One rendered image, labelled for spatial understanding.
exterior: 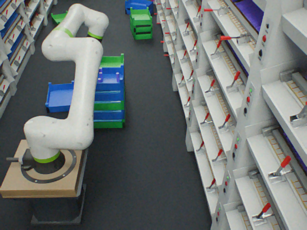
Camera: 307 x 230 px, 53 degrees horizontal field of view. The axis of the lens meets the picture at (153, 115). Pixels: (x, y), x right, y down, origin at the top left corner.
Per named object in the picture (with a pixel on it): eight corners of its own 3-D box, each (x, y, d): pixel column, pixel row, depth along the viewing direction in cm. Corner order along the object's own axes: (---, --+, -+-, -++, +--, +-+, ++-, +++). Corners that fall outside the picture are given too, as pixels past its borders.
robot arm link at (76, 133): (88, 148, 127) (102, 32, 142) (49, 146, 128) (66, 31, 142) (94, 153, 140) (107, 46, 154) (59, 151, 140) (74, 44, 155)
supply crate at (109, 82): (76, 90, 198) (74, 80, 193) (80, 74, 213) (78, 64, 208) (123, 90, 199) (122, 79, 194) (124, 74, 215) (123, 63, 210)
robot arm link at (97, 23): (110, 18, 177) (112, 15, 187) (89, 9, 174) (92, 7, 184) (103, 41, 182) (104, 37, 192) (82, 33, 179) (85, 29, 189)
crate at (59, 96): (50, 90, 253) (48, 82, 248) (75, 88, 256) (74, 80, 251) (47, 112, 230) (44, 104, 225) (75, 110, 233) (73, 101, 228)
